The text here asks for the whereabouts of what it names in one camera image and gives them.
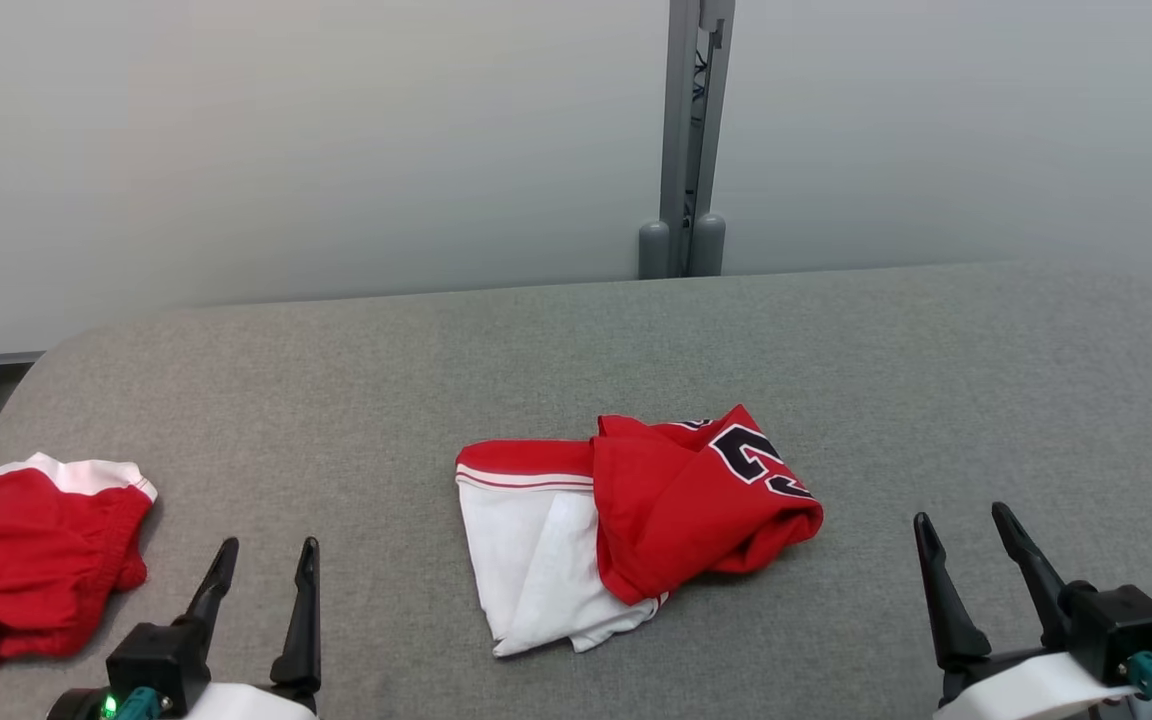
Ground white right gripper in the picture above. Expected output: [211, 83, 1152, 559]
[913, 502, 1152, 720]

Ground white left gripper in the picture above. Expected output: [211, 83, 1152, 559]
[46, 537, 323, 720]

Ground red shorts with white waistband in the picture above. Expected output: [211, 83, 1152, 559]
[0, 452, 158, 703]

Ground red and white basketball jersey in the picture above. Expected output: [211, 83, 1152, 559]
[455, 404, 825, 658]

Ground grey partition post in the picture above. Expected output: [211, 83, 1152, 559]
[638, 0, 737, 280]

